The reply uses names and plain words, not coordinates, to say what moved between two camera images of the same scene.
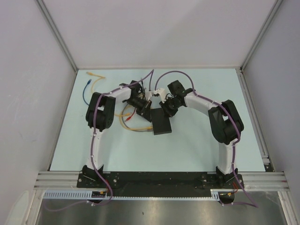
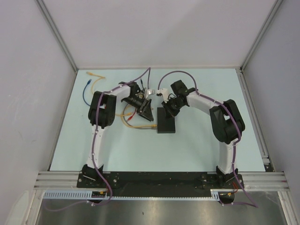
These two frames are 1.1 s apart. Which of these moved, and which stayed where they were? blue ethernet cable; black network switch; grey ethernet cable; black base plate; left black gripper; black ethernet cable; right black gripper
Moved: grey ethernet cable; black network switch
Stayed: left black gripper; black base plate; black ethernet cable; blue ethernet cable; right black gripper
